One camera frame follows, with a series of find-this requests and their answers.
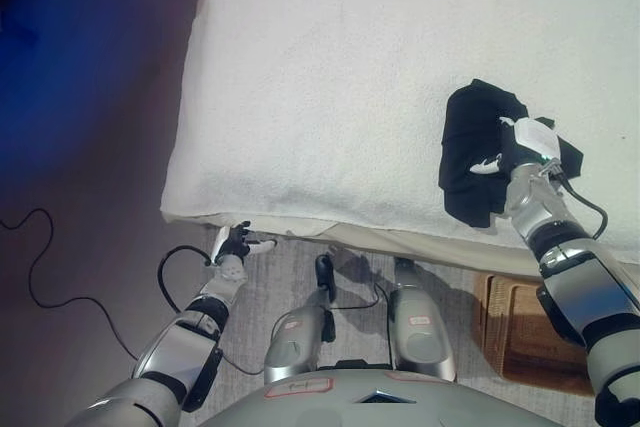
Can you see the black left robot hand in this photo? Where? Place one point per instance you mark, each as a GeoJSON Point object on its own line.
{"type": "Point", "coordinates": [232, 247]}

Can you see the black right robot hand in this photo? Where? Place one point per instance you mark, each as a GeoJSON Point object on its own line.
{"type": "Point", "coordinates": [532, 139]}

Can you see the black garment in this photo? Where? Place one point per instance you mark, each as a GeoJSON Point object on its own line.
{"type": "Point", "coordinates": [470, 147]}

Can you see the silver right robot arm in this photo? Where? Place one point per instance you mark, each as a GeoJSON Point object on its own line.
{"type": "Point", "coordinates": [575, 287]}

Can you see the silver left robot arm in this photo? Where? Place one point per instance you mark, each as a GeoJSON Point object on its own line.
{"type": "Point", "coordinates": [185, 337]}

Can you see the woven brown basket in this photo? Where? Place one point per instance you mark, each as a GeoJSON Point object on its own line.
{"type": "Point", "coordinates": [520, 342]}

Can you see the silver left robot leg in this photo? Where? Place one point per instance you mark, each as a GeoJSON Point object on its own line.
{"type": "Point", "coordinates": [295, 342]}

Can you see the silver robot leg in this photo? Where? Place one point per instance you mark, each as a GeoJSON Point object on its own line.
{"type": "Point", "coordinates": [420, 327]}
{"type": "Point", "coordinates": [295, 342]}

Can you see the grey rug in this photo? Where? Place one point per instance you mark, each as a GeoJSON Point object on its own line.
{"type": "Point", "coordinates": [365, 272]}

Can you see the white terry blanket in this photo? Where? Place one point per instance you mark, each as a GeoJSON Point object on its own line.
{"type": "Point", "coordinates": [325, 97]}

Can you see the silver right robot leg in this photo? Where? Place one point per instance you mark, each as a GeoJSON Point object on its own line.
{"type": "Point", "coordinates": [420, 327]}

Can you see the grey robot torso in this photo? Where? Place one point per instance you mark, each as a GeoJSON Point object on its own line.
{"type": "Point", "coordinates": [370, 404]}

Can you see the low bed with brown frame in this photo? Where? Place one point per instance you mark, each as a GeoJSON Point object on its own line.
{"type": "Point", "coordinates": [450, 252]}

